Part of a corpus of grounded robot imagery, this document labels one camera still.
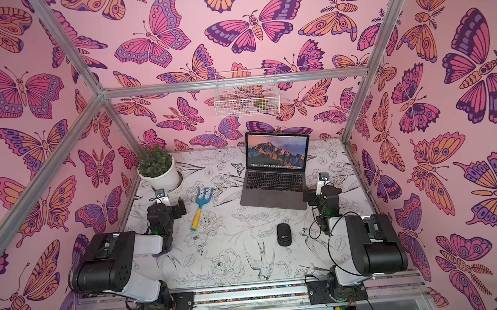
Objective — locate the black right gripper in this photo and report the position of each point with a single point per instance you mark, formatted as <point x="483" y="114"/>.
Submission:
<point x="314" y="197"/>

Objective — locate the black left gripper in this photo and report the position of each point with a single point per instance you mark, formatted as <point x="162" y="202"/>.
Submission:
<point x="176" y="207"/>

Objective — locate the black wireless mouse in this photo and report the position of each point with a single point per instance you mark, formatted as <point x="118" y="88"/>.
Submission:
<point x="284" y="235"/>

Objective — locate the grey laptop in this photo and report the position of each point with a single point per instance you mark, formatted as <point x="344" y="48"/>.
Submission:
<point x="275" y="174"/>

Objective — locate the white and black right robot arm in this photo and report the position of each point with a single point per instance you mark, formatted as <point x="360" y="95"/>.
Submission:
<point x="374" y="246"/>

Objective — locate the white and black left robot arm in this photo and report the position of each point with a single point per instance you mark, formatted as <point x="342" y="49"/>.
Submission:
<point x="107" y="266"/>

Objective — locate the blue yellow garden hand rake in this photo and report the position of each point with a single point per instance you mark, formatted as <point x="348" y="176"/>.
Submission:
<point x="203" y="197"/>

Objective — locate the green plant in white pot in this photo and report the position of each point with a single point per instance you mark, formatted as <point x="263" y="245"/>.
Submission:
<point x="158" y="167"/>

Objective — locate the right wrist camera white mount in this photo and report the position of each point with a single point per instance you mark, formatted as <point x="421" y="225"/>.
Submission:
<point x="323" y="180"/>

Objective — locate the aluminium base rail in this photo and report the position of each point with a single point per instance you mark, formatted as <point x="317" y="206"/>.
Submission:
<point x="295" y="293"/>

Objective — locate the white wire wall basket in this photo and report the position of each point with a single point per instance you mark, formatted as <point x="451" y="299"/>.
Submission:
<point x="242" y="93"/>

